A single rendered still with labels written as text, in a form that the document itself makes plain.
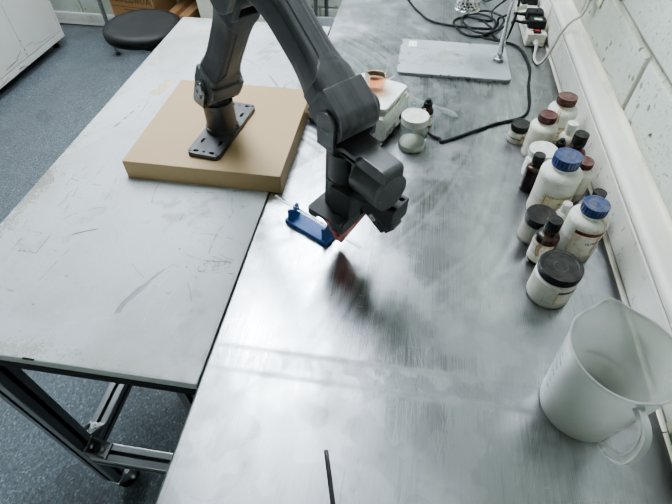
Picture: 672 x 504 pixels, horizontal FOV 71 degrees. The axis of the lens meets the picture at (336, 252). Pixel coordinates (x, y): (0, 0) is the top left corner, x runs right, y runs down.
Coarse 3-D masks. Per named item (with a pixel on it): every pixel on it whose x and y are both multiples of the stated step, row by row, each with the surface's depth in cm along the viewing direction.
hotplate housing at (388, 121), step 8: (408, 96) 107; (400, 104) 104; (392, 112) 102; (400, 112) 106; (312, 120) 110; (384, 120) 100; (392, 120) 103; (400, 120) 108; (376, 128) 102; (384, 128) 101; (392, 128) 106; (376, 136) 103; (384, 136) 103
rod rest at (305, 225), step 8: (288, 216) 87; (296, 216) 88; (304, 216) 88; (288, 224) 88; (296, 224) 87; (304, 224) 87; (312, 224) 87; (304, 232) 86; (312, 232) 86; (320, 232) 86; (328, 232) 84; (320, 240) 84; (328, 240) 84
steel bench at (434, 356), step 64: (384, 0) 159; (448, 0) 159; (512, 64) 129; (448, 128) 109; (320, 192) 94; (448, 192) 94; (512, 192) 94; (256, 256) 83; (320, 256) 83; (384, 256) 83; (448, 256) 83; (512, 256) 83; (256, 320) 74; (320, 320) 74; (384, 320) 74; (448, 320) 74; (512, 320) 74; (256, 384) 67; (320, 384) 67; (384, 384) 67; (448, 384) 67; (512, 384) 67; (192, 448) 61; (256, 448) 61; (320, 448) 61; (384, 448) 61; (448, 448) 61; (512, 448) 61; (576, 448) 61
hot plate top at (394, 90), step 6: (390, 84) 105; (396, 84) 105; (402, 84) 105; (390, 90) 103; (396, 90) 103; (402, 90) 103; (378, 96) 102; (384, 96) 102; (390, 96) 102; (396, 96) 102; (384, 102) 100; (390, 102) 100; (384, 108) 99
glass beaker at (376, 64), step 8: (368, 56) 100; (376, 56) 101; (384, 56) 100; (368, 64) 98; (376, 64) 102; (384, 64) 97; (368, 72) 99; (376, 72) 98; (384, 72) 99; (368, 80) 100; (376, 80) 99; (384, 80) 100; (376, 88) 101; (384, 88) 102
